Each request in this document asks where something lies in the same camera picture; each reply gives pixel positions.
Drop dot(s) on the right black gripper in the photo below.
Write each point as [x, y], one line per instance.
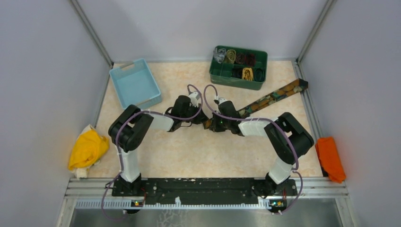
[214, 127]

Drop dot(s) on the white cloth under yellow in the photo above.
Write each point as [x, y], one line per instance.
[82, 172]

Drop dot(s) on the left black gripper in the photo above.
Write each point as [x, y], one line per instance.
[200, 118]

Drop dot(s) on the orange cloth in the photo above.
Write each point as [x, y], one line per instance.
[329, 159]

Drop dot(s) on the brown blue floral tie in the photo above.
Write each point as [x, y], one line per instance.
[296, 86]

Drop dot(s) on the yellow patterned rolled tie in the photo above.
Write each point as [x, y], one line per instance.
[247, 74]

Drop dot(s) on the tan rolled tie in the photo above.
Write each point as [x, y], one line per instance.
[230, 56]

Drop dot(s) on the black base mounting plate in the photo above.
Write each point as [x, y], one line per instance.
[203, 191]

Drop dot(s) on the dark red rolled tie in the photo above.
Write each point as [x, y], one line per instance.
[247, 59]

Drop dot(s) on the green compartment organizer box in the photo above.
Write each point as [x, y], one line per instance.
[230, 74]

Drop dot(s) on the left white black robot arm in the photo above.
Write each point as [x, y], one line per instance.
[130, 128]

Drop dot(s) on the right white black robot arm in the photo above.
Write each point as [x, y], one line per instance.
[288, 137]

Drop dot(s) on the grey slotted cable duct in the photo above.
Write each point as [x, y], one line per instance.
[126, 204]

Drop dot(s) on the light blue plastic basket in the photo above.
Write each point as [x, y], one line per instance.
[135, 84]

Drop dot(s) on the dark green rolled tie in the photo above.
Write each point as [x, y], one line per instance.
[258, 75]

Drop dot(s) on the grey rolled tie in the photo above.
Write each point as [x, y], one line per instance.
[219, 55]

